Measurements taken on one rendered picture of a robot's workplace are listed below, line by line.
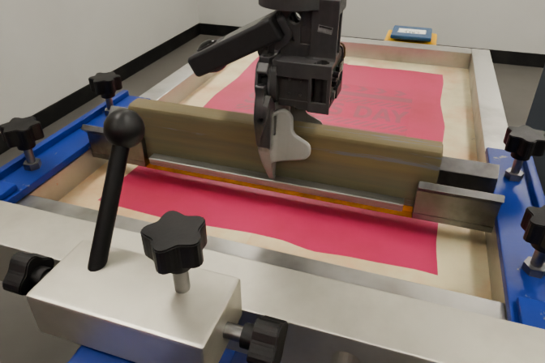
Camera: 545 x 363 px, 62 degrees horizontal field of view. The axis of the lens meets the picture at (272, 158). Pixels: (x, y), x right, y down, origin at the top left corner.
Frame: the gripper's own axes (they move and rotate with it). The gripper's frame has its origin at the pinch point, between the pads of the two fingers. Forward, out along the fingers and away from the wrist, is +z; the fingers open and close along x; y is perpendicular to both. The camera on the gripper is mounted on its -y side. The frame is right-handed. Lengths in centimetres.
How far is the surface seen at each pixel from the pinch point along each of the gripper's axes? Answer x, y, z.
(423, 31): 79, 15, 3
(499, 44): 369, 78, 82
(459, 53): 58, 23, 2
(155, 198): -5.5, -13.9, 5.4
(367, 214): -0.4, 12.3, 5.2
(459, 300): -14.6, 21.8, 1.8
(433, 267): -7.3, 20.1, 5.2
